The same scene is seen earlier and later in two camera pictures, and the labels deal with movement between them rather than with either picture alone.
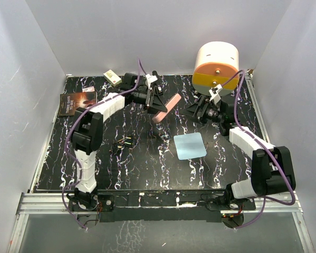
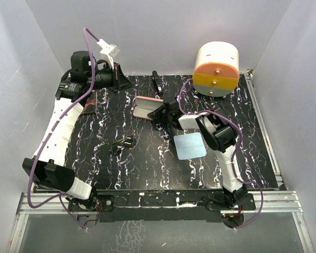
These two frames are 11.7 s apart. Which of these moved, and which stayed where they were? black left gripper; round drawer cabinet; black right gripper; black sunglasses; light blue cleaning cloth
Moved: black right gripper; black left gripper
Stayed: light blue cleaning cloth; black sunglasses; round drawer cabinet
